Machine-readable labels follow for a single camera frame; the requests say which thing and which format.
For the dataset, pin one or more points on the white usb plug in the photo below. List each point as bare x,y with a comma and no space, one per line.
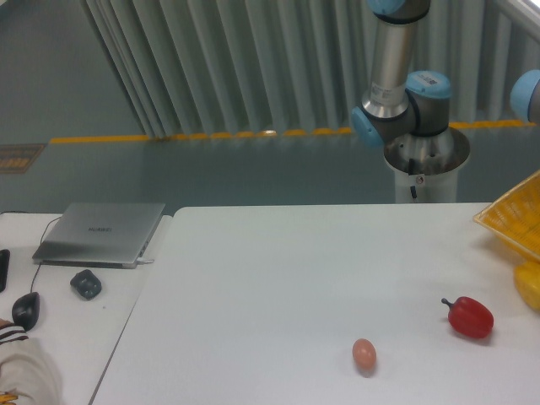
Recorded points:
144,261

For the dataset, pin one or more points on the red bell pepper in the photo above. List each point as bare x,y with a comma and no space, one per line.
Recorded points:
469,317

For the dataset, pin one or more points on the black earbuds case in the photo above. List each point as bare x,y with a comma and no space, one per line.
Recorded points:
86,284

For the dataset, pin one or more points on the black keyboard edge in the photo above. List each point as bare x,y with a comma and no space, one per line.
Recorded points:
4,266

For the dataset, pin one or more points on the black computer mouse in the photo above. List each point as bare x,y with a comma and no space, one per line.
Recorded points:
26,310

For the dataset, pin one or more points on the yellow pepper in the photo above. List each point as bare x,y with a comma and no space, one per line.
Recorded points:
526,281

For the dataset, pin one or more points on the silver closed laptop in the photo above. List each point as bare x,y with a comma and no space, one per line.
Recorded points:
100,234

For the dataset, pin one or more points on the pleated grey curtain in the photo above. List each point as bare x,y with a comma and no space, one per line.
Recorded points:
209,67

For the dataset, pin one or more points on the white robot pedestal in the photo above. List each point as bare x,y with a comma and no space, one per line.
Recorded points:
426,169

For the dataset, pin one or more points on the brown egg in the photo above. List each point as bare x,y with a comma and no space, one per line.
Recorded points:
364,354

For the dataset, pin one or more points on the cream sleeved forearm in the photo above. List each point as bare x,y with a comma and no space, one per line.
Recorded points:
26,375

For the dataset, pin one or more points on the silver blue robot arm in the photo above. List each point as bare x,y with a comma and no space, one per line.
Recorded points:
398,102

